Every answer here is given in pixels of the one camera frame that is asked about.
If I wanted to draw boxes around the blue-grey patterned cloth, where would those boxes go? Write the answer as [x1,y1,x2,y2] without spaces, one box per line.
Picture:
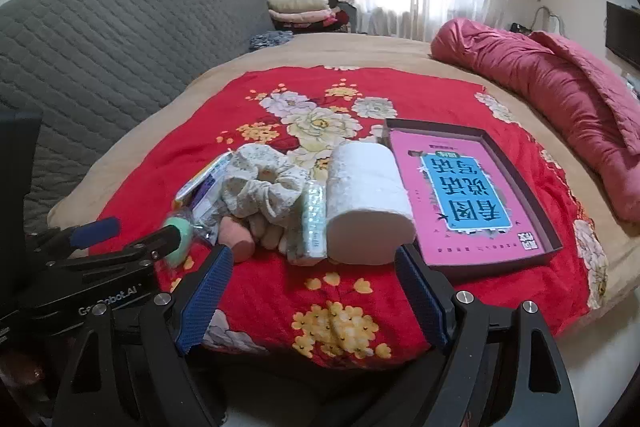
[248,30,295,52]

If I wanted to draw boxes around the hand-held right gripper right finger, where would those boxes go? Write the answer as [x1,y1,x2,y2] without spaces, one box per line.
[394,244,581,427]

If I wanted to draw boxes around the black wall television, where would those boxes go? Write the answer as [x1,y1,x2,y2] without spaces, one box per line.
[605,1,640,72]

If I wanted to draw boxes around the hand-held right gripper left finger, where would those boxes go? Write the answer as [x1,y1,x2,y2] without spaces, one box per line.
[55,244,236,427]

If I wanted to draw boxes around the dark shallow tray box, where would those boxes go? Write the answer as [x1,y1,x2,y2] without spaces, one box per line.
[382,118,564,280]

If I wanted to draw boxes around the red floral blanket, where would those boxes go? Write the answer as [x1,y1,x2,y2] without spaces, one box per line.
[90,66,608,370]

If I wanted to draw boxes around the beige plush bear pair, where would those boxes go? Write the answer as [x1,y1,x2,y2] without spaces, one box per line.
[218,211,297,264]

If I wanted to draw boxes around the grey quilted headboard cover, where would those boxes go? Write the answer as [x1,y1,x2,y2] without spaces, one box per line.
[0,0,276,238]

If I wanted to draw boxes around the folded clothes pile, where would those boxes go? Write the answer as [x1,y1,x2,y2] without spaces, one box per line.
[266,0,341,28]

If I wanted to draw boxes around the cream floral scrunchie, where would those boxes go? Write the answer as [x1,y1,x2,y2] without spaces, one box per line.
[220,144,312,225]

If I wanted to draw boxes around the person's left hand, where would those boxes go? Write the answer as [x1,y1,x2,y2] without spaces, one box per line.
[0,352,47,390]

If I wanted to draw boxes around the green round puff sponge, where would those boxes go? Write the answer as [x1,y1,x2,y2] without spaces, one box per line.
[162,217,194,266]

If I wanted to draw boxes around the mint patterned tissue pack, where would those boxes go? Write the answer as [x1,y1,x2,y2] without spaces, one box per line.
[299,181,329,260]

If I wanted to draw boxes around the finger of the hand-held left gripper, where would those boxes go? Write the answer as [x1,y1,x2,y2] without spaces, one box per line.
[27,216,122,265]
[42,227,185,283]

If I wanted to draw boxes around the white curved metal frame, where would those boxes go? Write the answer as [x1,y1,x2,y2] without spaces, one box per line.
[532,6,566,32]

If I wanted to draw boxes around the pink quilt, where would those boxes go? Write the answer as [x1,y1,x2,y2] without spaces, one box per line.
[431,18,640,224]

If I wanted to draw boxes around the beige bed sheet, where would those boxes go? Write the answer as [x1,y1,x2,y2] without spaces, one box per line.
[47,32,640,358]

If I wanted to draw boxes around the yellow and white packet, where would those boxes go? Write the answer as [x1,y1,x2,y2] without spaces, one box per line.
[175,152,234,202]

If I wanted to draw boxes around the white toilet paper roll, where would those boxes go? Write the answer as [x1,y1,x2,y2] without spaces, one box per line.
[325,142,417,266]

